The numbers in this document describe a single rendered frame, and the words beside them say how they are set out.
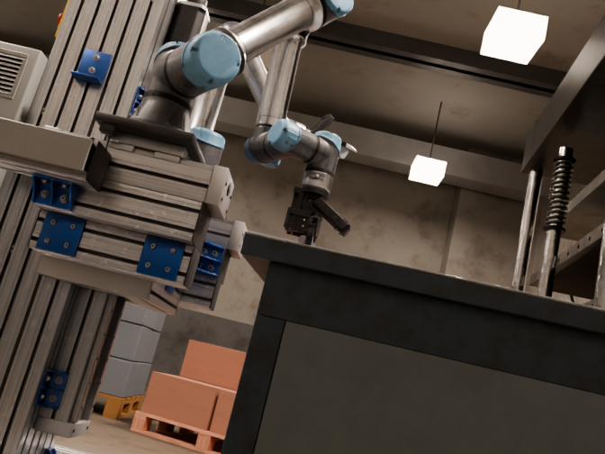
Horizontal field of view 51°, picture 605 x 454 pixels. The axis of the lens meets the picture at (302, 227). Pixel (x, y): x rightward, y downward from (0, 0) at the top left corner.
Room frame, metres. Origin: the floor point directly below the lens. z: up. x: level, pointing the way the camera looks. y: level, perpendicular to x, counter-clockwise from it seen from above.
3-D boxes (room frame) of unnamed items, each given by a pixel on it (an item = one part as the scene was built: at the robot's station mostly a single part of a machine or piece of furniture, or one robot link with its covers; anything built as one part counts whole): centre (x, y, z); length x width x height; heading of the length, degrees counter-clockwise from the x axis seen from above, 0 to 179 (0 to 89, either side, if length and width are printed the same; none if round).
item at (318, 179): (1.54, -0.01, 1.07); 0.08 x 0.08 x 0.05
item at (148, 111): (1.43, 0.38, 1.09); 0.15 x 0.15 x 0.10
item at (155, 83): (1.42, 0.38, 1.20); 0.13 x 0.12 x 0.14; 35
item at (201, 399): (4.86, 0.15, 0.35); 1.26 x 0.96 x 0.71; 78
